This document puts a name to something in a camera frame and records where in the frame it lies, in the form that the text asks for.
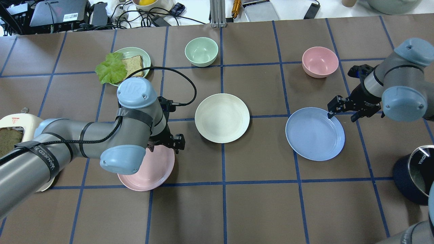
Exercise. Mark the cardboard tube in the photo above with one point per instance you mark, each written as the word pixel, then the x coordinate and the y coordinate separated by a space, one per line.
pixel 348 3

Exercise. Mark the aluminium frame post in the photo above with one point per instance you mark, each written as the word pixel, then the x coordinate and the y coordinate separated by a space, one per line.
pixel 218 13

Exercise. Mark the dark blue saucepan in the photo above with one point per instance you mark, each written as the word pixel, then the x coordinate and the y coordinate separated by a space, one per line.
pixel 404 183

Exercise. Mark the green plate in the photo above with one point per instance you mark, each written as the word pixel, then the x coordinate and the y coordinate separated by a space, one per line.
pixel 128 52

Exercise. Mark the bread slice on plate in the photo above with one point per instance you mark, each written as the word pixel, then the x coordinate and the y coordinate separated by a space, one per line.
pixel 132 64

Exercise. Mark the pink bowl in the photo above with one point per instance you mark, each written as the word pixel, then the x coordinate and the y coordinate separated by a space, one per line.
pixel 319 62

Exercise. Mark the white fruit bowl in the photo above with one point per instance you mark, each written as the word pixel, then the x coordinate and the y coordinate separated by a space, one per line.
pixel 147 5

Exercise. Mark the green lettuce leaf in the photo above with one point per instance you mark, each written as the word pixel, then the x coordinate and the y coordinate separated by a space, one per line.
pixel 112 70

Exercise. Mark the kitchen scale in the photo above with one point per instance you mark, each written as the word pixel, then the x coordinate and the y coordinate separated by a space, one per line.
pixel 259 11

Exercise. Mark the green bowl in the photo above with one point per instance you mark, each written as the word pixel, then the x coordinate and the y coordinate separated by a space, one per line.
pixel 201 52

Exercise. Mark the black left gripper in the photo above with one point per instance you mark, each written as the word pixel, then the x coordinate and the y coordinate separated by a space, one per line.
pixel 164 138

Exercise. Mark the bread slice in toaster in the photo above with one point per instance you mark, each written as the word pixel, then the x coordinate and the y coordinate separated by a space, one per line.
pixel 9 137

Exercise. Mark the steel mixing bowl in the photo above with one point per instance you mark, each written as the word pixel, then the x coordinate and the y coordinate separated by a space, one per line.
pixel 393 7

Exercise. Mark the blue plate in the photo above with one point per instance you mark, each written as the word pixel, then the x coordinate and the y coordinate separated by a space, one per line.
pixel 314 136

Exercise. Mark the white toaster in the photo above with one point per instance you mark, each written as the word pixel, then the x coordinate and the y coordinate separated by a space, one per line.
pixel 23 122

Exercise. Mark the pink plate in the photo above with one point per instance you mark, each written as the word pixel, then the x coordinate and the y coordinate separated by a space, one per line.
pixel 156 167

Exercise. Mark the glass pot lid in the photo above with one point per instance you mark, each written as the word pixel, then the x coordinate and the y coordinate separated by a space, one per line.
pixel 421 166

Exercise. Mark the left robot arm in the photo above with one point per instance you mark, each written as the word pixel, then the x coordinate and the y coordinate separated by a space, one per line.
pixel 140 123

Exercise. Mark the black power adapter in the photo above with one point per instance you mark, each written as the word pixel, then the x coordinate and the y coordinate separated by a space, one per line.
pixel 312 11

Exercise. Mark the white plate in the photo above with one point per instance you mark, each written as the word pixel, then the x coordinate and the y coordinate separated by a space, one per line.
pixel 222 118

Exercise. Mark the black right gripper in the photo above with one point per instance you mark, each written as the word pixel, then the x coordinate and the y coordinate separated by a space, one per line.
pixel 363 98

